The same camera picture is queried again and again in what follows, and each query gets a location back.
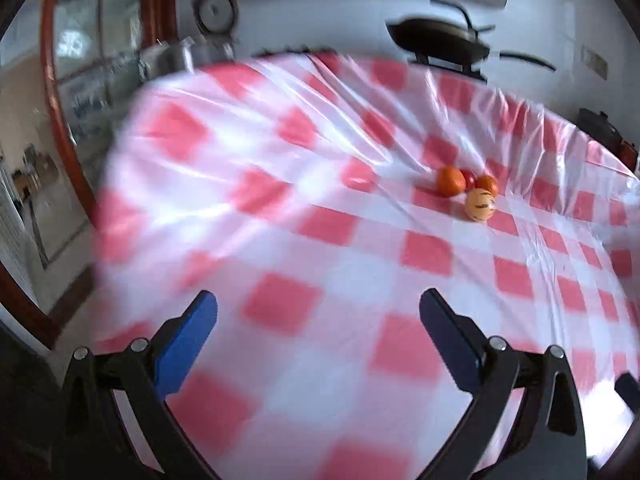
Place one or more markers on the yellow striped melon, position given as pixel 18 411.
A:
pixel 480 205

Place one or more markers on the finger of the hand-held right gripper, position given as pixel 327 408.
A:
pixel 628 390

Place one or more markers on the small red fruit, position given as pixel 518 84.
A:
pixel 469 177

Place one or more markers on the small orange tangerine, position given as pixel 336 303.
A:
pixel 488 183

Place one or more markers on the dark cooking pot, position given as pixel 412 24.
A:
pixel 600 127

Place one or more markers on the wooden framed glass door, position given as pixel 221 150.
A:
pixel 90 75

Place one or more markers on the large orange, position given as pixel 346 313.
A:
pixel 450 181

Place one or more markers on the black wok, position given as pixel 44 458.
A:
pixel 440 40

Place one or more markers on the wall socket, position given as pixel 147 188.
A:
pixel 595 62

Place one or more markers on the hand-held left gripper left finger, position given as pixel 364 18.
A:
pixel 182 347

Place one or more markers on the red white checkered tablecloth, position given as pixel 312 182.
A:
pixel 320 220

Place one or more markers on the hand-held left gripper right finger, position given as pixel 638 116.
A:
pixel 450 342

